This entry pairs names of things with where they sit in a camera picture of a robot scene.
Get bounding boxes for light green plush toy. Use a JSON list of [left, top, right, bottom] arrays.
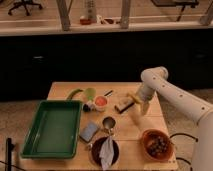
[[84, 88, 96, 101]]

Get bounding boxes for grey cloth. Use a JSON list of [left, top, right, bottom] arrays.
[[99, 136, 114, 171]]

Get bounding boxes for red bowl on shelf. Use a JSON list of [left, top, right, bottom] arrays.
[[79, 18, 92, 25]]

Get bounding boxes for yellow banana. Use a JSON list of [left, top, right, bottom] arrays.
[[127, 93, 137, 103]]

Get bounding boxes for small dark toy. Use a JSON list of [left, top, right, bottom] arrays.
[[83, 101, 95, 112]]

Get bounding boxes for blue grey sponge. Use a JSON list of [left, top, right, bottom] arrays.
[[79, 122, 99, 142]]

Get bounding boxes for black marker pen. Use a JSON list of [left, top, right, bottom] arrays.
[[104, 90, 113, 97]]

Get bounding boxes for orange bowl with nuts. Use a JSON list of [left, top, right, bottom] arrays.
[[140, 129, 174, 162]]

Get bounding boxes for dark brown plate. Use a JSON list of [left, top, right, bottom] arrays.
[[91, 137, 119, 166]]

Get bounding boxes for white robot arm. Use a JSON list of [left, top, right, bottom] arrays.
[[136, 67, 213, 171]]

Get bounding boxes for green plastic tray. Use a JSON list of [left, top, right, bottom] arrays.
[[21, 100, 82, 159]]

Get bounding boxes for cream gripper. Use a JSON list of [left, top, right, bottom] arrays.
[[134, 93, 150, 115]]

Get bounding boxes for black office chair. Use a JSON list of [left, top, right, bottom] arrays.
[[8, 0, 43, 16]]

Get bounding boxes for black stand post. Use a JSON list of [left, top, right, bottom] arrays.
[[5, 138, 15, 171]]

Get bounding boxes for metal cup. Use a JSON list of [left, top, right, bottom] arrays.
[[102, 116, 116, 131]]

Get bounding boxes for white cup with orange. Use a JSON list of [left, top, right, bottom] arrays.
[[94, 96, 108, 112]]

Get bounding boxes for green cucumber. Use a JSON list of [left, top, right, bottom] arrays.
[[66, 89, 83, 100]]

